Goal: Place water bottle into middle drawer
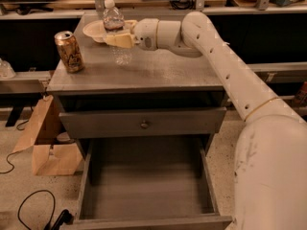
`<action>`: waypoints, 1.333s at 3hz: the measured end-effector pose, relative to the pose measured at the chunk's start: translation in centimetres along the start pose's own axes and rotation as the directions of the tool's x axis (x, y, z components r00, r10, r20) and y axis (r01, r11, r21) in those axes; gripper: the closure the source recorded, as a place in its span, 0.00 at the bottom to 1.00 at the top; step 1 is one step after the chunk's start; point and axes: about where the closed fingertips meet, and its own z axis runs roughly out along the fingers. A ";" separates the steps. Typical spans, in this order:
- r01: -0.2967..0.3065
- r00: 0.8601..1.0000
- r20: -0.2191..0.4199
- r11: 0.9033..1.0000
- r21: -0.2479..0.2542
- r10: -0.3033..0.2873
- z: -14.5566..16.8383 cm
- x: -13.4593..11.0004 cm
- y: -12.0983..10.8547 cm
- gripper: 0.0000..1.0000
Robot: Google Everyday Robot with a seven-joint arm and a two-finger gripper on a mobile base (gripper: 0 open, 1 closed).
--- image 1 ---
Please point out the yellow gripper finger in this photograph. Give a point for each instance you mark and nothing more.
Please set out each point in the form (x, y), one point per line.
(122, 40)
(130, 24)

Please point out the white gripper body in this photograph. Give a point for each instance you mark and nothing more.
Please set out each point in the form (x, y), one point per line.
(146, 33)

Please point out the clear plastic water bottle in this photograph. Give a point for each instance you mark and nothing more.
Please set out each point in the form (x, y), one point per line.
(113, 21)

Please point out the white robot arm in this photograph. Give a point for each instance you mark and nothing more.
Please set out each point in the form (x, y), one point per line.
(270, 170)

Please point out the grey drawer cabinet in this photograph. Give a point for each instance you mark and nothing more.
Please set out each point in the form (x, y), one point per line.
(153, 80)

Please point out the round metal drawer knob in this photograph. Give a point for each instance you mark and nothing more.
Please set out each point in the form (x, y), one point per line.
(145, 124)

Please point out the closed grey top drawer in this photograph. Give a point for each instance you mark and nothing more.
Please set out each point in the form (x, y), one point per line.
(126, 123)

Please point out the open grey middle drawer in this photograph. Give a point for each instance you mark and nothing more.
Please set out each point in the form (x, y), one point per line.
(147, 183)

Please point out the orange bottle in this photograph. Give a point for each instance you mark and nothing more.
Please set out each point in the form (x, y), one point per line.
(300, 97)

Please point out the white paper bowl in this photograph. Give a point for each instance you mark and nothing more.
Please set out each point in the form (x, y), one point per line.
(95, 30)

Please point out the gold soda can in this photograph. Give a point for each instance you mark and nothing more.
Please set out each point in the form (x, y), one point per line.
(69, 51)

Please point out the brown paper bag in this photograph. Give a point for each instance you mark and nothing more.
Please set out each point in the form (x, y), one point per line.
(49, 156)

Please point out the black plug adapter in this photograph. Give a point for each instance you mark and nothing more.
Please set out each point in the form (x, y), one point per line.
(64, 217)

